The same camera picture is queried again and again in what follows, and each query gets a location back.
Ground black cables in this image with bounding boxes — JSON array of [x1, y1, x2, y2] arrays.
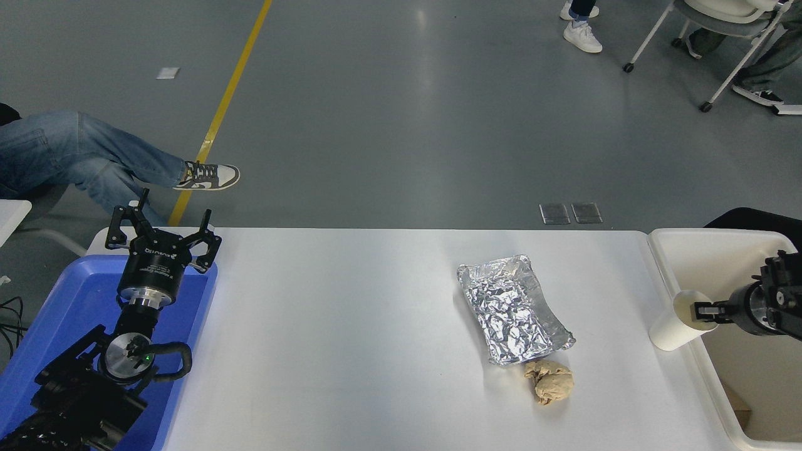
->
[[0, 296, 29, 361]]

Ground white wheeled chair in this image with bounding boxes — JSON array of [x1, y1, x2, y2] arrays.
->
[[623, 0, 794, 114]]

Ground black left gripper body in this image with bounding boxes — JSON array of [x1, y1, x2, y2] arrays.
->
[[119, 229, 192, 296]]

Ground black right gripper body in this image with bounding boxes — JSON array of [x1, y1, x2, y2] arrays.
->
[[728, 282, 763, 334]]

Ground person on white chair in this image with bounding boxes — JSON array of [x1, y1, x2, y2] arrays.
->
[[683, 0, 802, 107]]

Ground white side table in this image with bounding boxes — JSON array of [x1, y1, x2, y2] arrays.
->
[[0, 199, 33, 248]]

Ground large pale bin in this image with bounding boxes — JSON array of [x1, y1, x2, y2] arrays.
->
[[647, 228, 802, 451]]

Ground blue plastic tray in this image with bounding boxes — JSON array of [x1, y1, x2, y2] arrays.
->
[[0, 254, 219, 451]]

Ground black fabric object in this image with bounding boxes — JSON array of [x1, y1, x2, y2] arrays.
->
[[704, 207, 802, 239]]

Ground crumpled tan paper ball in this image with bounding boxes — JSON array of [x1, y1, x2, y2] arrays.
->
[[524, 359, 575, 406]]

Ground white paper cup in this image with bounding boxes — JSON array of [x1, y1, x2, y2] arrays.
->
[[649, 289, 720, 352]]

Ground crumpled foil tray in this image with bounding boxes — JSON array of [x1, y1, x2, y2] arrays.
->
[[456, 254, 576, 366]]

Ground standing person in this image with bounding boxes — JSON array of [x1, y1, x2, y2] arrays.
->
[[560, 0, 603, 54]]

